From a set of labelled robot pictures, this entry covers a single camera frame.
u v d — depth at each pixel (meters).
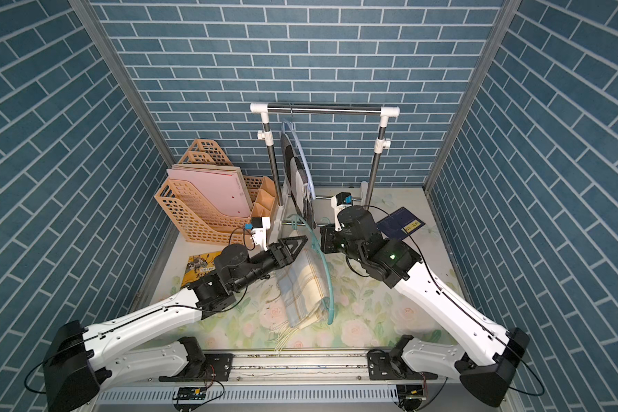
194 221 0.90
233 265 0.52
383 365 0.74
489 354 0.38
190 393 0.72
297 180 0.85
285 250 0.60
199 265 0.94
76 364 0.39
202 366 0.67
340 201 0.59
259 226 0.64
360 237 0.48
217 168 0.85
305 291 0.76
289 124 0.93
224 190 0.88
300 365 0.75
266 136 0.81
